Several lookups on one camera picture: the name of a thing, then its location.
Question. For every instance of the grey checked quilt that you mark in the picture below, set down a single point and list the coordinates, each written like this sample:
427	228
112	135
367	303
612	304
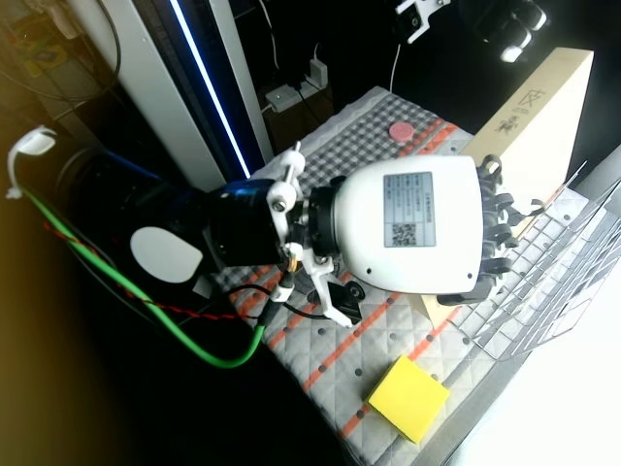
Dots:
388	349

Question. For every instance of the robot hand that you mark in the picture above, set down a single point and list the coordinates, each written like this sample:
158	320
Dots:
412	228
514	24

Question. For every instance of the yellow sponge block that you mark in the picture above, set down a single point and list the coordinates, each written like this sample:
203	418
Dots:
410	398

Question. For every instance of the pink round disc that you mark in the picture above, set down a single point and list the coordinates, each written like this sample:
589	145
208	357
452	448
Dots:
402	131

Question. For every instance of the white pillar with blue light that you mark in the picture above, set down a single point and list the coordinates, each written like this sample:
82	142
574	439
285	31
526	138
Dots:
194	97

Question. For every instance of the white charger plug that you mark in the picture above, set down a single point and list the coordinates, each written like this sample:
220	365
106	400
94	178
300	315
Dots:
317	70

